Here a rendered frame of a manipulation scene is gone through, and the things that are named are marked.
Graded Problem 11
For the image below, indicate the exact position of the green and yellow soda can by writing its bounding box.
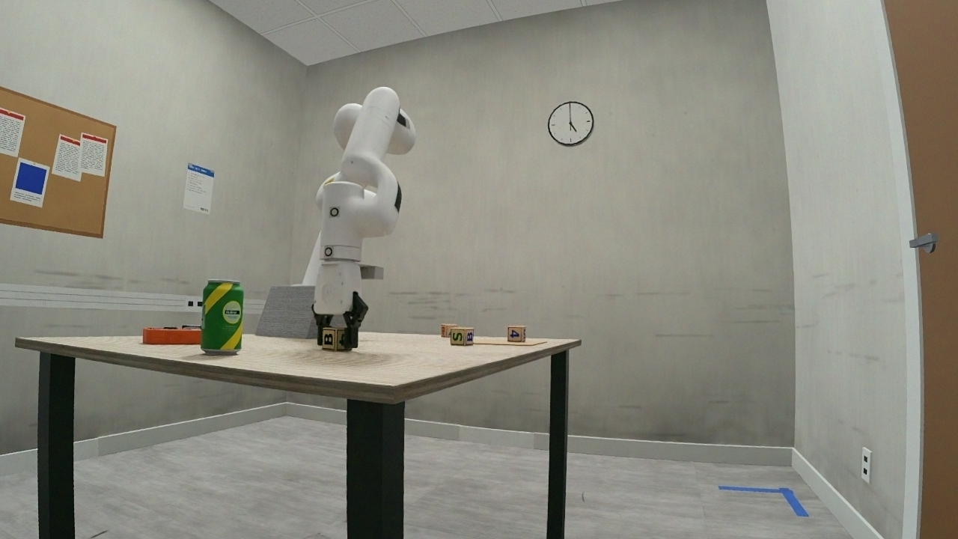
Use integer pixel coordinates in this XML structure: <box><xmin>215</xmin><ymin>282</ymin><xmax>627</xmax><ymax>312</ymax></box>
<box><xmin>201</xmin><ymin>280</ymin><xmax>244</xmax><ymax>356</ymax></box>

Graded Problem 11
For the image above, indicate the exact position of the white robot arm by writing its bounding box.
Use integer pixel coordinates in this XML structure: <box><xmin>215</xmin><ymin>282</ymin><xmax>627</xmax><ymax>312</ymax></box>
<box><xmin>291</xmin><ymin>87</ymin><xmax>416</xmax><ymax>286</ymax></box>

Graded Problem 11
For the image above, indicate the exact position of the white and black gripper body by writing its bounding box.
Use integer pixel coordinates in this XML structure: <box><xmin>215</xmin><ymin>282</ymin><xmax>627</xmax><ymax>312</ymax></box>
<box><xmin>314</xmin><ymin>261</ymin><xmax>361</xmax><ymax>314</ymax></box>

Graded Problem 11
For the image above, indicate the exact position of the orange digital multimeter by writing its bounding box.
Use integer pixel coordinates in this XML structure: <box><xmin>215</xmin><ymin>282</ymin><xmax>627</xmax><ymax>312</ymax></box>
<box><xmin>143</xmin><ymin>327</ymin><xmax>201</xmax><ymax>344</ymax></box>

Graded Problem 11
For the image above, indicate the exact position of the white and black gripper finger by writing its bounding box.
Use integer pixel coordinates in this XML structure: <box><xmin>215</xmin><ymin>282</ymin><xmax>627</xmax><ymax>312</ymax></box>
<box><xmin>311</xmin><ymin>304</ymin><xmax>333</xmax><ymax>346</ymax></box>
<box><xmin>343</xmin><ymin>291</ymin><xmax>368</xmax><ymax>348</ymax></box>

